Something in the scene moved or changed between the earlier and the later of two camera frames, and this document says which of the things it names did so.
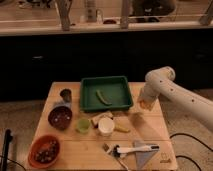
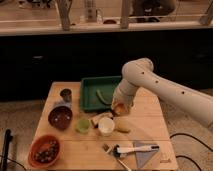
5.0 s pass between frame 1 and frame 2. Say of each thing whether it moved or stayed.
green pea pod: stayed
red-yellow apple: moved
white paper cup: stayed
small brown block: stayed
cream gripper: moved
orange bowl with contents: stayed
